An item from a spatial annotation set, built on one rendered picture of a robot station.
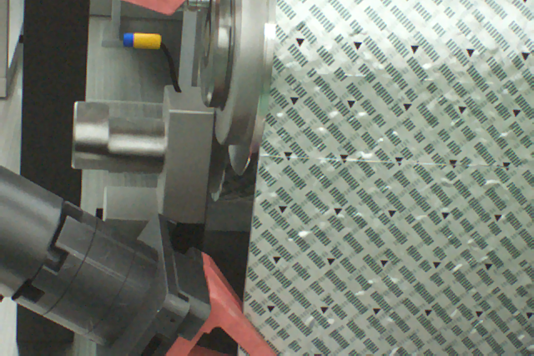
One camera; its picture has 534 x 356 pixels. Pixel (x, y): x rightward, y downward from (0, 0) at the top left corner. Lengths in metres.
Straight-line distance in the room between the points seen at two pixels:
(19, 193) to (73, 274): 0.05
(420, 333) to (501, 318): 0.05
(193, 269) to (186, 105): 0.11
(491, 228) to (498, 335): 0.07
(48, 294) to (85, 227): 0.04
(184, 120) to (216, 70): 0.06
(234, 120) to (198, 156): 0.07
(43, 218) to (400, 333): 0.21
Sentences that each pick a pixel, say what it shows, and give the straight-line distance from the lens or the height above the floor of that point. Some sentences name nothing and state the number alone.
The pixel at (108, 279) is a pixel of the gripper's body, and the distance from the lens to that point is 0.54.
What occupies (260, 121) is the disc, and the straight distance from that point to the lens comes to 0.53.
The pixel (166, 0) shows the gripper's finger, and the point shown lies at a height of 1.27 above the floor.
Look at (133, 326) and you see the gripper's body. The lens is 0.54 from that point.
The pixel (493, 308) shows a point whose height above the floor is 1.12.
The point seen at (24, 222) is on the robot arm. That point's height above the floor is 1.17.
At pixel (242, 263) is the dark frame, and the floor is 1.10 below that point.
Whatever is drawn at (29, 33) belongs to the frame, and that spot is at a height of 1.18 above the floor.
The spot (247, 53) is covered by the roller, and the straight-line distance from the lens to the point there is 0.54.
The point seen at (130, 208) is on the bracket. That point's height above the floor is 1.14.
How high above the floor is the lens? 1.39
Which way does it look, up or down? 20 degrees down
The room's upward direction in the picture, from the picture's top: 6 degrees clockwise
